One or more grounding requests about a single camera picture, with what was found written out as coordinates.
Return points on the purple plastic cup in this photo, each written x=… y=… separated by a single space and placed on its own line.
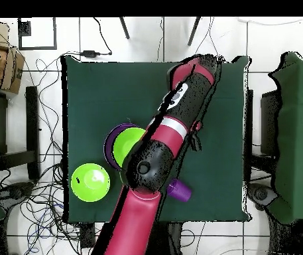
x=181 y=191

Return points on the green plastic bowl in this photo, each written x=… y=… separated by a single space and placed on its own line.
x=90 y=183
x=124 y=143

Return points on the purple plastic bowl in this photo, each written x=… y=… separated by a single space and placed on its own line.
x=108 y=146

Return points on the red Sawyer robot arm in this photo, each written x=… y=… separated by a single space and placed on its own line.
x=132 y=225

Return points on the grey stand foot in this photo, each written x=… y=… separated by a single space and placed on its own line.
x=261 y=195

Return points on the black tripod leg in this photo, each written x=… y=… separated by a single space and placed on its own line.
x=194 y=30
x=124 y=28

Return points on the black power adapter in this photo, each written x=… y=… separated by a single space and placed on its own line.
x=89 y=53

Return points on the black stand foot with knob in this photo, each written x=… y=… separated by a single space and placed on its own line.
x=16 y=190

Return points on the brown cardboard box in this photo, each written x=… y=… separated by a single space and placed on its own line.
x=10 y=71

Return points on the black bench frame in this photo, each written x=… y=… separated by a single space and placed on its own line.
x=33 y=132

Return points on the black square frame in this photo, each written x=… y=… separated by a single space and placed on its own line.
x=54 y=34

